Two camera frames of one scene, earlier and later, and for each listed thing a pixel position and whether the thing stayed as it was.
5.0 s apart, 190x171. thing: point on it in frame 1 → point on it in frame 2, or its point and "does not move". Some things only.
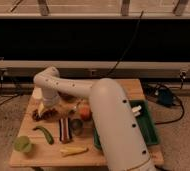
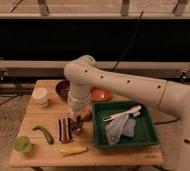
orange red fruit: (85, 112) does not move
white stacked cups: (37, 93) does not move
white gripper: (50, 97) → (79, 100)
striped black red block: (65, 130) does not move
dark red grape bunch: (47, 115) → (75, 125)
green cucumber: (48, 135) does not move
